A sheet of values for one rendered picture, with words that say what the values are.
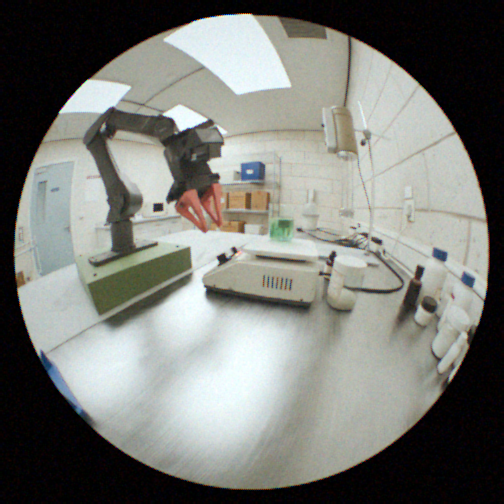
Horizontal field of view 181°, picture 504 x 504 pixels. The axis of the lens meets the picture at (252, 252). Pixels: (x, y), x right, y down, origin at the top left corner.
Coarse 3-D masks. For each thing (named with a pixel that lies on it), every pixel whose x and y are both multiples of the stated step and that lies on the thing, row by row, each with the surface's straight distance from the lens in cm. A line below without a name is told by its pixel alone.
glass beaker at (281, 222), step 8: (272, 208) 30; (280, 208) 29; (288, 208) 29; (272, 216) 30; (280, 216) 29; (288, 216) 29; (272, 224) 30; (280, 224) 29; (288, 224) 29; (272, 232) 30; (280, 232) 29; (288, 232) 30; (272, 240) 30; (280, 240) 30; (288, 240) 30
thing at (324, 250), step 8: (320, 248) 65; (328, 248) 68; (336, 248) 70; (344, 248) 73; (352, 248) 77; (320, 256) 56; (328, 256) 56; (352, 256) 62; (360, 256) 65; (368, 256) 68; (368, 264) 60; (376, 264) 61
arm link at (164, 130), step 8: (168, 120) 38; (208, 120) 38; (160, 128) 38; (168, 128) 37; (192, 128) 38; (200, 128) 37; (208, 128) 36; (216, 128) 36; (160, 136) 37; (168, 136) 36; (176, 136) 37; (184, 136) 39; (168, 144) 39; (224, 144) 37
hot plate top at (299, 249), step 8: (256, 240) 31; (264, 240) 32; (296, 240) 34; (304, 240) 35; (248, 248) 26; (256, 248) 26; (264, 248) 26; (272, 248) 26; (280, 248) 27; (288, 248) 27; (296, 248) 28; (304, 248) 28; (312, 248) 29; (272, 256) 25; (280, 256) 25; (288, 256) 25; (296, 256) 24; (304, 256) 24; (312, 256) 25
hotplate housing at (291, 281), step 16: (240, 256) 28; (256, 256) 27; (208, 272) 30; (224, 272) 28; (240, 272) 27; (256, 272) 26; (272, 272) 25; (288, 272) 25; (304, 272) 25; (320, 272) 34; (208, 288) 31; (224, 288) 29; (240, 288) 28; (256, 288) 27; (272, 288) 26; (288, 288) 26; (304, 288) 26; (304, 304) 28
